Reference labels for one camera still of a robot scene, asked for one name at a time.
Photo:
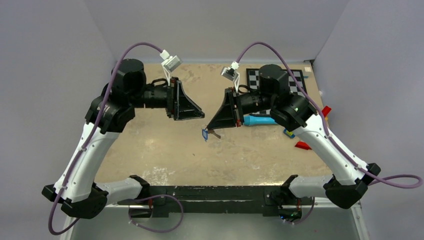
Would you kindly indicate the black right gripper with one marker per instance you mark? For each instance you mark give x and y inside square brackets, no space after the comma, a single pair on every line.
[228,115]

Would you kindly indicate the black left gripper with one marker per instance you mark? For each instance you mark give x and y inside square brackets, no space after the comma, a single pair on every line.
[179,105]

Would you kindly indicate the blue plastic key tag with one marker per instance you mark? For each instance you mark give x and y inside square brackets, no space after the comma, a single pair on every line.
[205,134]

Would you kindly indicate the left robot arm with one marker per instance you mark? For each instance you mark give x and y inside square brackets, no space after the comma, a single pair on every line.
[76,191]

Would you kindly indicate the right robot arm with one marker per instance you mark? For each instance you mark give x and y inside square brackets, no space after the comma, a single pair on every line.
[350,176]

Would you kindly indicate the light blue plastic cylinder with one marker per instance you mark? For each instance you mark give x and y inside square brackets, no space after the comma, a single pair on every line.
[251,120]

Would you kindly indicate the red triangular block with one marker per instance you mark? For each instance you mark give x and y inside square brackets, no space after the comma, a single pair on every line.
[302,145]

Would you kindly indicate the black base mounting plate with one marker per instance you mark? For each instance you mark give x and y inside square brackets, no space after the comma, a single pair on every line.
[267,200]

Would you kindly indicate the red green toy block stack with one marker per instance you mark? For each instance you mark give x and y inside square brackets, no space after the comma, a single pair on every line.
[326,110]

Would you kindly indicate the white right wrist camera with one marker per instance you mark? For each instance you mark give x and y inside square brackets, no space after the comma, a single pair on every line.
[231,73]

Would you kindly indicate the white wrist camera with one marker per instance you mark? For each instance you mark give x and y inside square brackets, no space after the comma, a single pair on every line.
[169,64]
[231,73]

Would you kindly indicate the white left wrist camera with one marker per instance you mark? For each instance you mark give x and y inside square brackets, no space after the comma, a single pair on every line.
[169,64]

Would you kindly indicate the aluminium frame rail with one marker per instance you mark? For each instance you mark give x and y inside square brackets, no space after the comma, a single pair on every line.
[322,220]

